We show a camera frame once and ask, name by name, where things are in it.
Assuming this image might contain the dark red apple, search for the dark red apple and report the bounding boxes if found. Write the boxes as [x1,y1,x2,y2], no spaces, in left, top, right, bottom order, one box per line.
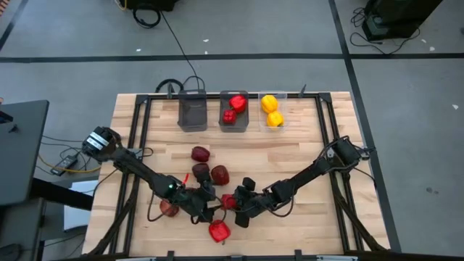
[191,146,211,163]
[210,165,231,186]
[191,162,210,178]

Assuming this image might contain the small red bell pepper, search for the small red bell pepper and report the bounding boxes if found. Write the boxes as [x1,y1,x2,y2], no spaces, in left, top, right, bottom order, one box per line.
[222,109,238,125]

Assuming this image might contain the wrinkled red bell pepper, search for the wrinkled red bell pepper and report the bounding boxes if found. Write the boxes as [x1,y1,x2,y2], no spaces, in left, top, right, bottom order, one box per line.
[220,194,239,212]

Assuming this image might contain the black equipment cabinet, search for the black equipment cabinet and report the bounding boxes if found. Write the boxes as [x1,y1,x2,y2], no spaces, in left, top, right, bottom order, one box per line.
[361,0,444,42]

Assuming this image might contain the yellow bell pepper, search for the yellow bell pepper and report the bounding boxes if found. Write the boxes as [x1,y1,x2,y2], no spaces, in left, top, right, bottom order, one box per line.
[260,94,279,114]
[266,110,285,128]

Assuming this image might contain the tangled black cables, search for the tangled black cables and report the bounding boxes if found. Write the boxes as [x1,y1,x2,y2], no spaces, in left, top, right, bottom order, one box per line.
[349,6,422,56]

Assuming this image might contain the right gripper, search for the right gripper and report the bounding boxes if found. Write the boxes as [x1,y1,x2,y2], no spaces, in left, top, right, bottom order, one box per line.
[231,177,273,228]

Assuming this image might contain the black looped cable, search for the black looped cable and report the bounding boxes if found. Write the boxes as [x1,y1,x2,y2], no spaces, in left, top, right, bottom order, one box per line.
[154,78,185,94]

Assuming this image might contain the light gray plastic basket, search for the light gray plastic basket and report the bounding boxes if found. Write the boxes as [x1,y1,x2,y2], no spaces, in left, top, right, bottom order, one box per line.
[177,88,209,133]

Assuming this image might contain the black box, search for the black box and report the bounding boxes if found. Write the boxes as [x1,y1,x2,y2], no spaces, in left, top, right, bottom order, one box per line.
[125,0,181,12]

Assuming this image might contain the large red bell pepper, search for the large red bell pepper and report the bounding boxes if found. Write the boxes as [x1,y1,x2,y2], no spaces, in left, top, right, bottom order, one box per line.
[208,219,232,244]

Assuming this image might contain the middle clear bin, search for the middle clear bin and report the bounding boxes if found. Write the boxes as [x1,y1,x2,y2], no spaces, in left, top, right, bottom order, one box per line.
[218,90,250,133]

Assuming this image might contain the clear plastic basket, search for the clear plastic basket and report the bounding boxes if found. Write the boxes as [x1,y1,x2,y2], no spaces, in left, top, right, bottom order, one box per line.
[257,90,289,133]

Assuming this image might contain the black aluminium table frame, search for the black aluminium table frame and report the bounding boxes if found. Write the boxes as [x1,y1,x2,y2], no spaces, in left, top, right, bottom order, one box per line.
[85,91,389,261]

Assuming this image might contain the dark gray desk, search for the dark gray desk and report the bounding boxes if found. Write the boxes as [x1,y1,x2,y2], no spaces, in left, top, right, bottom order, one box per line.
[0,99,50,207]

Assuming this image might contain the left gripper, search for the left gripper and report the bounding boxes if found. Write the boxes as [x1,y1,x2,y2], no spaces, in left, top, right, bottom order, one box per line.
[179,170,224,223]

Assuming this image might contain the black desk base beam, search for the black desk base beam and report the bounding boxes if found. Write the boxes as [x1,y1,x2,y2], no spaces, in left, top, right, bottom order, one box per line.
[30,176,94,212]

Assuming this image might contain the long black floor cable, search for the long black floor cable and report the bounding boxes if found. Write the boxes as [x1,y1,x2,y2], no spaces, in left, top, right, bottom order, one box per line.
[159,9,207,91]

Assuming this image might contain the coiled black cable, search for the coiled black cable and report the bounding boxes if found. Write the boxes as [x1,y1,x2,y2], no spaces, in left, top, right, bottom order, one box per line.
[131,7,162,30]

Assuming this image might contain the yellow and red apple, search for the yellow and red apple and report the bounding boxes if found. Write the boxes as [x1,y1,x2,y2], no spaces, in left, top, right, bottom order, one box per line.
[159,199,180,218]

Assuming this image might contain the black power adapter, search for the black power adapter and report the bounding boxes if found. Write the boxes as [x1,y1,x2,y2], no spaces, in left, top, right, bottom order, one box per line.
[49,154,80,177]

